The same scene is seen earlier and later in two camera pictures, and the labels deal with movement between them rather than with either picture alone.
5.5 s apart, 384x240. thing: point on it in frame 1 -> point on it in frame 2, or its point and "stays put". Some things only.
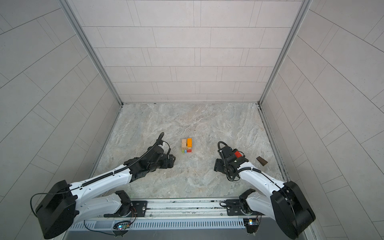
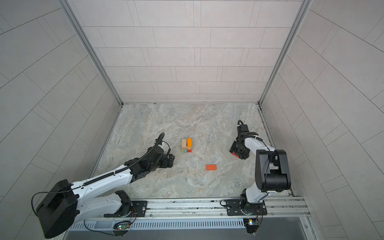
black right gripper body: x=221 y=167 -> x=240 y=150
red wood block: x=238 y=154 stays put
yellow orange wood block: x=189 y=142 stays put
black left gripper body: x=162 y=163 stays put
